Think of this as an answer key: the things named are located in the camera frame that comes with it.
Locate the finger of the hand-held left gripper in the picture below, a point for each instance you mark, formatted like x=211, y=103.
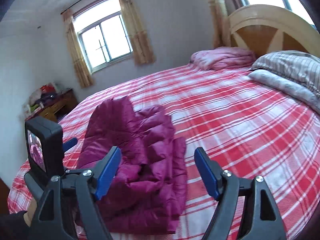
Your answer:
x=70, y=144

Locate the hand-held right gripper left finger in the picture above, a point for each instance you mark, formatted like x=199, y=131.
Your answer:
x=110, y=172

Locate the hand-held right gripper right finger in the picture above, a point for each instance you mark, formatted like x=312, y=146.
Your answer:
x=206, y=175

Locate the magenta puffer jacket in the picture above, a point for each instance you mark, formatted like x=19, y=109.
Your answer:
x=150, y=142

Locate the person's left forearm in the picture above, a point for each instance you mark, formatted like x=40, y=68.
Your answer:
x=12, y=225

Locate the pile of clothes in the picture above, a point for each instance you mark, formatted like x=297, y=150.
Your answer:
x=46, y=98

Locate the brown wooden desk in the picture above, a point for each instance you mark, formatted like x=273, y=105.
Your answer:
x=65, y=102

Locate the green box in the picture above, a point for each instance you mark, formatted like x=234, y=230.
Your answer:
x=35, y=108

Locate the bed with red plaid sheet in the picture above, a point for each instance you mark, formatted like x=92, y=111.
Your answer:
x=237, y=130

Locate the red gift bag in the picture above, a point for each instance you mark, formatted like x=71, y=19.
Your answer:
x=47, y=88

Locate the brown wooden cabinet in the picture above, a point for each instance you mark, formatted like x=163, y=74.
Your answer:
x=3, y=197

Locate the beige patterned curtain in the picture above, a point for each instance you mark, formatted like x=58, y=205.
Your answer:
x=217, y=17
x=140, y=42
x=80, y=67

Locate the grey blanket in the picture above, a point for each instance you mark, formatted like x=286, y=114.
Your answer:
x=280, y=82

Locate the pink floral quilt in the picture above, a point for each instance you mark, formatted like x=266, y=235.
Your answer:
x=220, y=57

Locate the grey striped pillow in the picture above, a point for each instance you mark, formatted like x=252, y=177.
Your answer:
x=287, y=65

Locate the wooden headboard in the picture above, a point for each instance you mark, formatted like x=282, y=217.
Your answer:
x=252, y=35

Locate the window with metal frame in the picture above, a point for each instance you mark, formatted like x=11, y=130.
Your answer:
x=100, y=42

